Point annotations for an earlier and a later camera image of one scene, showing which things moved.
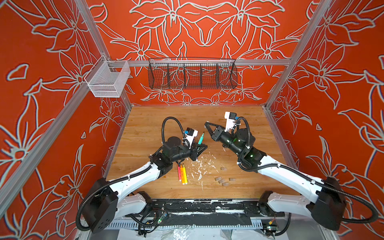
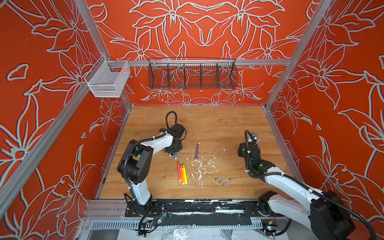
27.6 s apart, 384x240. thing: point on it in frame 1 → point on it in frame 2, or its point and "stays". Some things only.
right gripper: x=217 y=133 → x=253 y=146
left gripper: x=193 y=150 → x=173 y=149
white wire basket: x=107 y=78 stays
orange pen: x=181 y=171 stays
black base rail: x=253 y=207 stays
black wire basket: x=192 y=73 stays
